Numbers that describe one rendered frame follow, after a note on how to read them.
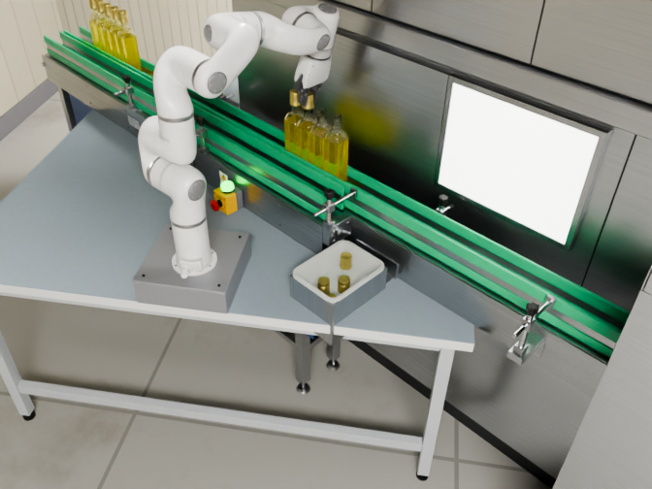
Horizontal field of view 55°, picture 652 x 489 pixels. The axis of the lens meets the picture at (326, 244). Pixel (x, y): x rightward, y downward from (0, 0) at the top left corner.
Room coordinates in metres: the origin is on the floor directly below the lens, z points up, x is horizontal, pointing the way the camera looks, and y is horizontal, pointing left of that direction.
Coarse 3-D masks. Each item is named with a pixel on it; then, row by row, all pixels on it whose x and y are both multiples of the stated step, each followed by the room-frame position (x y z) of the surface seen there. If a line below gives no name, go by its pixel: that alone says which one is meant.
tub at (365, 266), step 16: (320, 256) 1.38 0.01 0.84; (336, 256) 1.42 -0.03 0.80; (352, 256) 1.42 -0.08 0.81; (368, 256) 1.38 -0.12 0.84; (304, 272) 1.33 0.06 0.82; (320, 272) 1.37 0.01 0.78; (336, 272) 1.39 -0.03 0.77; (352, 272) 1.39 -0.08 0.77; (368, 272) 1.38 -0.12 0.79; (336, 288) 1.32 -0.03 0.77; (352, 288) 1.24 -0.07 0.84
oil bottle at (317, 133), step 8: (312, 128) 1.69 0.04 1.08; (320, 128) 1.67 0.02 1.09; (328, 128) 1.68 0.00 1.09; (312, 136) 1.68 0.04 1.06; (320, 136) 1.66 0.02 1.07; (312, 144) 1.68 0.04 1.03; (320, 144) 1.66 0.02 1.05; (312, 152) 1.68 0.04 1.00; (320, 152) 1.66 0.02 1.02; (312, 160) 1.68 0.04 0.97; (320, 160) 1.66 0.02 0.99; (320, 168) 1.66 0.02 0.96
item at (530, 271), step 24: (144, 72) 2.47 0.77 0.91; (192, 96) 2.24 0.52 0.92; (240, 120) 2.03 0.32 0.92; (384, 192) 1.55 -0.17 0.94; (432, 216) 1.43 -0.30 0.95; (456, 240) 1.37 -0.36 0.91; (480, 240) 1.32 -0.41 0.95; (504, 264) 1.27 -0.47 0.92; (528, 264) 1.22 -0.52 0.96; (552, 288) 1.17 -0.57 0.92; (576, 288) 1.13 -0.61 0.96; (600, 312) 1.08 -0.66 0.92; (624, 312) 1.05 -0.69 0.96
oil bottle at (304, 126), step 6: (300, 120) 1.73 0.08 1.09; (306, 120) 1.72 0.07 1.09; (312, 120) 1.72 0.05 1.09; (300, 126) 1.72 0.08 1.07; (306, 126) 1.70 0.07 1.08; (300, 132) 1.72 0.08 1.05; (306, 132) 1.70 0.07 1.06; (300, 138) 1.72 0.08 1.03; (306, 138) 1.70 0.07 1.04; (300, 144) 1.72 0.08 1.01; (306, 144) 1.70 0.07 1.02; (300, 150) 1.72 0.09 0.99; (306, 150) 1.70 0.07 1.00; (300, 156) 1.72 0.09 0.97; (306, 156) 1.70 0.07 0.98
